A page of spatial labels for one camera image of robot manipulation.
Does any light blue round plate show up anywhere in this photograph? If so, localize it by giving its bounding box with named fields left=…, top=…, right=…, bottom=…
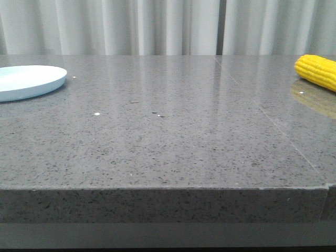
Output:
left=1, top=65, right=67, bottom=102

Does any white pleated curtain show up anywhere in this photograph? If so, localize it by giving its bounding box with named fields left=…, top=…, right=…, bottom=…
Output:
left=1, top=1, right=335, bottom=55

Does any yellow corn cob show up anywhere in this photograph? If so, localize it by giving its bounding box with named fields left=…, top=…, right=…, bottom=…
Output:
left=295, top=55, right=335, bottom=92

